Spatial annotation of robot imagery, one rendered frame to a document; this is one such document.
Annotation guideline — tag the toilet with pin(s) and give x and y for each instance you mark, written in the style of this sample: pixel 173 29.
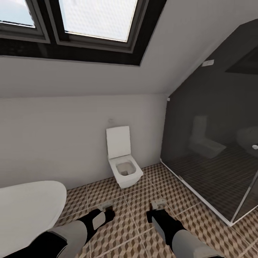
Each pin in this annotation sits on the toilet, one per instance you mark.
pixel 126 171

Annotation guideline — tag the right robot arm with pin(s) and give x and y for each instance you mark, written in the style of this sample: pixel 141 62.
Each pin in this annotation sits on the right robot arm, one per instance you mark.
pixel 182 242

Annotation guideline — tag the bathtub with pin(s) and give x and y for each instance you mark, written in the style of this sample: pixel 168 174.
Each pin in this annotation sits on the bathtub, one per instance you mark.
pixel 26 211

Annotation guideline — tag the fixed window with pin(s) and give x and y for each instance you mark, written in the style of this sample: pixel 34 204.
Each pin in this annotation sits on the fixed window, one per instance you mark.
pixel 103 31

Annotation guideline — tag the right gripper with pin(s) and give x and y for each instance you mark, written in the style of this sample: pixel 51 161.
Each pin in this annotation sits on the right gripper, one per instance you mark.
pixel 149 215

